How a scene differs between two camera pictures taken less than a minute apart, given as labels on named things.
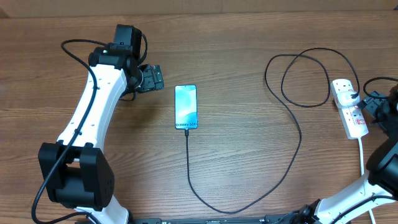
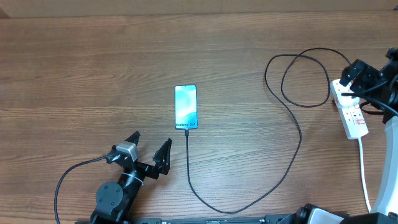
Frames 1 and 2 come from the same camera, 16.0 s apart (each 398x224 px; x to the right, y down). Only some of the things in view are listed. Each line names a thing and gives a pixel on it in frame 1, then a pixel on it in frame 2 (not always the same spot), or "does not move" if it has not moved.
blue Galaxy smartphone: (186, 107) does not move
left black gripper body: (150, 79) -> (147, 169)
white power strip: (354, 123) does not move
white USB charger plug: (344, 98) does not move
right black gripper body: (382, 109) -> (362, 81)
